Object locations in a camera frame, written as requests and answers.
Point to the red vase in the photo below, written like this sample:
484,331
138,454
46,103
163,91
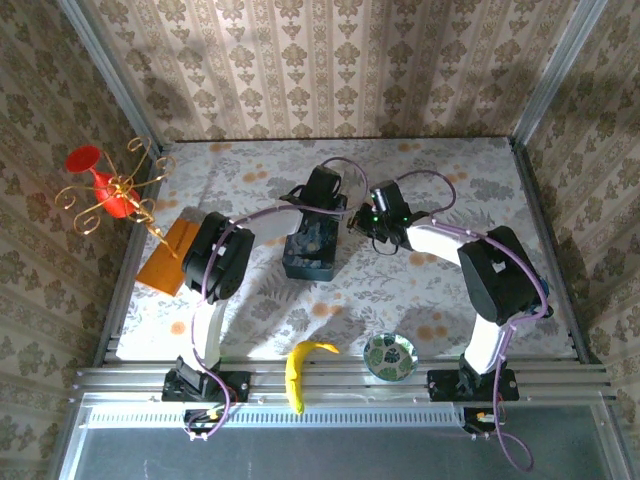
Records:
80,160

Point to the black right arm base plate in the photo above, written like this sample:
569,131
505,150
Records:
440,388

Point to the black connector bracket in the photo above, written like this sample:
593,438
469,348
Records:
477,420
200,422

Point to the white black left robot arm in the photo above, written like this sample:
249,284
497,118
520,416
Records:
215,260

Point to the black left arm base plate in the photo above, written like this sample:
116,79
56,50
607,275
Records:
236,386

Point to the floral patterned tablecloth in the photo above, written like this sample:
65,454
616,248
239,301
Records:
280,160

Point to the aluminium frame post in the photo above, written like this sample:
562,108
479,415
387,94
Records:
555,70
107,70

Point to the yellow banana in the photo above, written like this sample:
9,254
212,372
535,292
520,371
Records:
292,375

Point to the blue round object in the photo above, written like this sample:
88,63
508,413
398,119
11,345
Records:
544,292

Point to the aluminium mounting rail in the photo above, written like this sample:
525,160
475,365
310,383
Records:
350,387

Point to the orange wooden board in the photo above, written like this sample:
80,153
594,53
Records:
162,270

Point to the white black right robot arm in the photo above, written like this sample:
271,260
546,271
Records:
500,280

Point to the leaf pattern bowl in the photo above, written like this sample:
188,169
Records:
390,357

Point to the starry night print box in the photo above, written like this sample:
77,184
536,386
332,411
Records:
310,250

